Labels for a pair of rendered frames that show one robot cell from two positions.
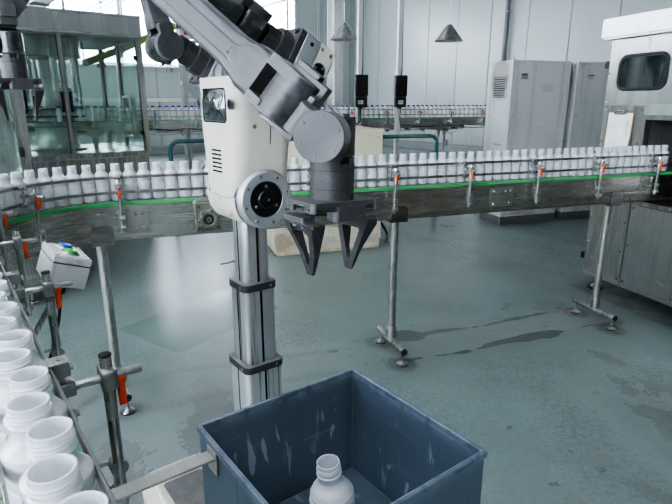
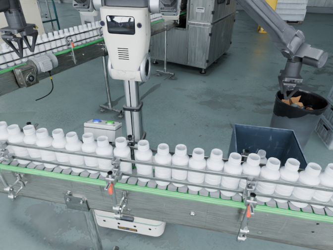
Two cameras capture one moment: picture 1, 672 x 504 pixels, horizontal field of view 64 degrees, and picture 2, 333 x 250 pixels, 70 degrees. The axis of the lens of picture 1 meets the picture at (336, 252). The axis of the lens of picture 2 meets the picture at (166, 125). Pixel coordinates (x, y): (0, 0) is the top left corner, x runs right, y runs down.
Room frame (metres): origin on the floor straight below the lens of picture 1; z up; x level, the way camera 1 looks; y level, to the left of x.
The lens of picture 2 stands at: (0.36, 0.99, 1.67)
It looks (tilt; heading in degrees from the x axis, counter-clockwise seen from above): 34 degrees down; 317
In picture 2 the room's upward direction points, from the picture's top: 1 degrees clockwise
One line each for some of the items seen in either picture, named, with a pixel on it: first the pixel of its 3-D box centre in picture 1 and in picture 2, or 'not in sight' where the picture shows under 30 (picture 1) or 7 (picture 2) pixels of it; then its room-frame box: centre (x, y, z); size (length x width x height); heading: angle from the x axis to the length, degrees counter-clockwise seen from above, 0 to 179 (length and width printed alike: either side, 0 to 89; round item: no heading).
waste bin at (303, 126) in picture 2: not in sight; (291, 126); (0.97, -1.33, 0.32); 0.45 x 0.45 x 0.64
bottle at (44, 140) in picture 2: not in sight; (47, 148); (1.19, 0.84, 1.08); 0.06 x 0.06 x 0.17
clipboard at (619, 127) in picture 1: (617, 133); not in sight; (3.89, -2.01, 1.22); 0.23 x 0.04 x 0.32; 19
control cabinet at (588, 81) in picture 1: (581, 140); not in sight; (6.90, -3.12, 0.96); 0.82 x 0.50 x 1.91; 109
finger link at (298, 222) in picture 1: (319, 239); (288, 88); (0.68, 0.02, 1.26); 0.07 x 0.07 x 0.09; 36
